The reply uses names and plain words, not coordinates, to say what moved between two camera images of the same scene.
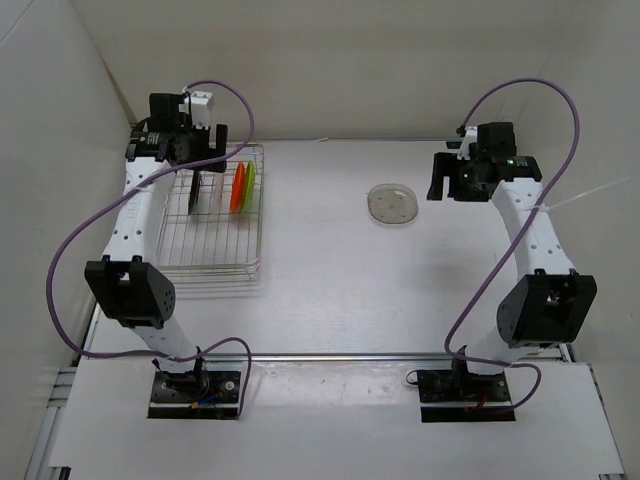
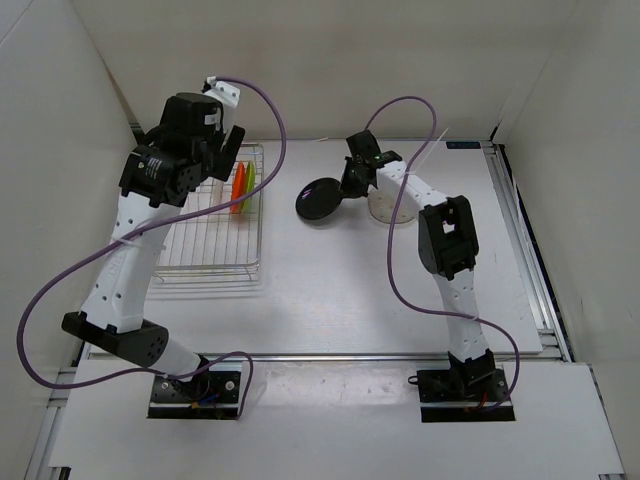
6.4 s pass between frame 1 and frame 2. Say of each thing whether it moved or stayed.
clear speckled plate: stayed
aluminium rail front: stayed
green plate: stayed
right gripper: moved
